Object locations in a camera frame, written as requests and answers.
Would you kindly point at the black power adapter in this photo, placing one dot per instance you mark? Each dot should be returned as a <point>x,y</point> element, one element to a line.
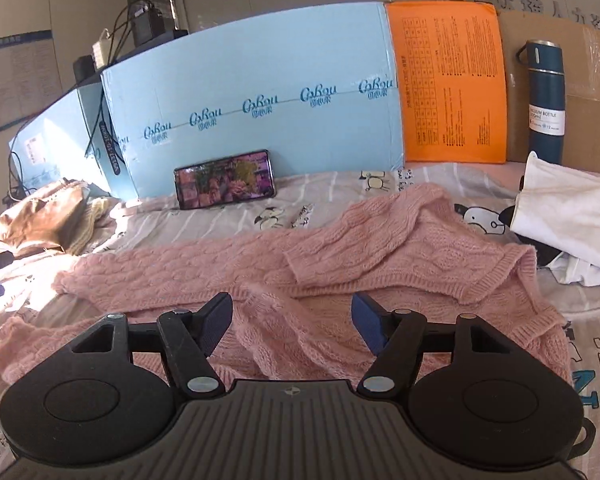
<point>150,22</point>

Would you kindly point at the brown cardboard box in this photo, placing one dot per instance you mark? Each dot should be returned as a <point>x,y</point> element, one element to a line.
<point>585,85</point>

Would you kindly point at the pink knitted sweater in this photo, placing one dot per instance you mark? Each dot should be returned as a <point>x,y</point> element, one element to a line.
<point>360,255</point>

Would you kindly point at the dark blue vacuum bottle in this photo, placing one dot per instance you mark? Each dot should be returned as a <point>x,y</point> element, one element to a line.
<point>546,100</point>

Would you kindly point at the white wall chart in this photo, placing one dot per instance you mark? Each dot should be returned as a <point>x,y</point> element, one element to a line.
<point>15,85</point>

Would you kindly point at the white cloth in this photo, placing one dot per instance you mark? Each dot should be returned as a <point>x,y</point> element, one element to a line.
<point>570,210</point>

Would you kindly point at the smartphone with lit screen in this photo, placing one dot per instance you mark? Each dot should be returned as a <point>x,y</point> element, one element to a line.
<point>224,179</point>

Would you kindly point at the cream knitted cloth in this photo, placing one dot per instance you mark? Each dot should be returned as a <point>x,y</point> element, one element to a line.
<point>92,225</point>

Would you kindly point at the orange printed envelope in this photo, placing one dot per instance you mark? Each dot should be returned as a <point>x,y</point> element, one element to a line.
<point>450,80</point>

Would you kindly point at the brown garment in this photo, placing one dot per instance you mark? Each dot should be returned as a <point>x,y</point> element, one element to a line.
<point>40,220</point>

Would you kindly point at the large light blue cardboard box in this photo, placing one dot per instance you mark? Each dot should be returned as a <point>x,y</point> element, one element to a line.
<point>260,90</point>

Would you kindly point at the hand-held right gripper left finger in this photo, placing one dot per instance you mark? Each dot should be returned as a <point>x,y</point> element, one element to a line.
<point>215,325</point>

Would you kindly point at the grey striped cartoon bed sheet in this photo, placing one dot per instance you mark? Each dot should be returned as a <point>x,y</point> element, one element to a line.
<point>300,195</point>

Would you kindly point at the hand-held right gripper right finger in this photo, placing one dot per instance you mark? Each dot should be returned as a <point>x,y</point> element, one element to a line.
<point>367,325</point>

